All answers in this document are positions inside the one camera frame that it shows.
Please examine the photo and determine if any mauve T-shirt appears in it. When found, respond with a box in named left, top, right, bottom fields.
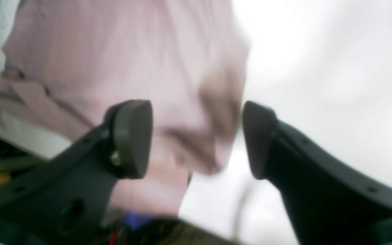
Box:
left=0, top=0, right=248, bottom=217

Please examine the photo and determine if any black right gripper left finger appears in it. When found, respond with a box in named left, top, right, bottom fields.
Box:
left=0, top=100, right=153, bottom=245

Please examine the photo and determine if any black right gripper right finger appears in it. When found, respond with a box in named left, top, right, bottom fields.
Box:
left=242, top=101, right=392, bottom=245

